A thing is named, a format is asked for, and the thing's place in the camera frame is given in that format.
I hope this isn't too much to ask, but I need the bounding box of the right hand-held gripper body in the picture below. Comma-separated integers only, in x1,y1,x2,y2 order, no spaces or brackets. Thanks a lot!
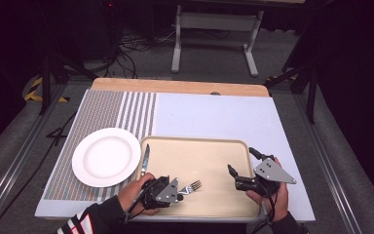
234,157,297,197

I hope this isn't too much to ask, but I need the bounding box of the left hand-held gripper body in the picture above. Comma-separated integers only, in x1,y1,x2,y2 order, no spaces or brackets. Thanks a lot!
140,175,185,210

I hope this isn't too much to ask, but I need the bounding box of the silver fork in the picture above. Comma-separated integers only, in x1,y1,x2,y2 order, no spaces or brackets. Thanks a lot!
178,179,204,196

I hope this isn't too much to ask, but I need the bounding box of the beige plastic tray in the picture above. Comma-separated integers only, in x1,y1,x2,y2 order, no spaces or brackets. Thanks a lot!
130,136,261,219

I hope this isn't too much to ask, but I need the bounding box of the table knife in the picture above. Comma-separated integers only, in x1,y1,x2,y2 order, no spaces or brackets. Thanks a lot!
139,143,152,178

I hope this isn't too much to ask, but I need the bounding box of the white round plate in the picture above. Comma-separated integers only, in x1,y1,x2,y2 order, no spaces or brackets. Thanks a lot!
71,127,142,188

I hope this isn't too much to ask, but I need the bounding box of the person's right hand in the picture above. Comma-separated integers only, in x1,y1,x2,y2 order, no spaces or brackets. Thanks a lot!
245,157,290,222

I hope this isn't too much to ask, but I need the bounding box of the person's left hand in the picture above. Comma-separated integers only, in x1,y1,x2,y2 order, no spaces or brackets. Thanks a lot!
117,172,162,216

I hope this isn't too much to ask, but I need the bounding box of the pale blue table mat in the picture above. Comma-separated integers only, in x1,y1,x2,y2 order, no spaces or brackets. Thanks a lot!
34,90,316,223

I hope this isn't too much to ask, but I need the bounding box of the black tripod stand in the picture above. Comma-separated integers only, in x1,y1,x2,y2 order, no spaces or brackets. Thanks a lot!
264,62,318,125
38,53,99,116

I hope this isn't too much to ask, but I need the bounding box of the grey striped placemat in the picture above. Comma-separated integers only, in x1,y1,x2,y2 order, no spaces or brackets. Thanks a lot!
43,89,158,202

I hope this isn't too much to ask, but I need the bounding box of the yellow black hazard tape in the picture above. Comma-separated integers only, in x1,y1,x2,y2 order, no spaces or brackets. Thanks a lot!
23,75,71,103

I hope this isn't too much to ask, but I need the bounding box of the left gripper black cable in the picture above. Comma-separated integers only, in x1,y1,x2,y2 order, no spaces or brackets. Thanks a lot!
122,181,155,226

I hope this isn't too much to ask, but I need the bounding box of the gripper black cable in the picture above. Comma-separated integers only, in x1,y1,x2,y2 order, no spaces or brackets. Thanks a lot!
246,182,278,234
122,181,155,226

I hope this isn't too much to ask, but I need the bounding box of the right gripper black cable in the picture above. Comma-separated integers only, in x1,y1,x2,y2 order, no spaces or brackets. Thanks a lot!
246,182,278,234

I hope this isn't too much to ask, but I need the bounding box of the aluminium floor rail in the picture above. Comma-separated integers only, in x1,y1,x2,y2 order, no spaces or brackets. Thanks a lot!
0,83,68,228
292,95,363,234

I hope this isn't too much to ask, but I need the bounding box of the black floor cable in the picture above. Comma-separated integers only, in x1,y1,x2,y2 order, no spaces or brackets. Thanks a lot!
0,111,79,228

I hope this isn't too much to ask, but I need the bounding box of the white metal table frame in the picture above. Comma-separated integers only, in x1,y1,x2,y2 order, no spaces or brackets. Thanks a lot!
170,4,265,78

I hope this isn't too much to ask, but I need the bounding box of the tangle of black floor cables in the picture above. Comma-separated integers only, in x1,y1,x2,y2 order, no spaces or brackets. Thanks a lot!
105,27,179,80

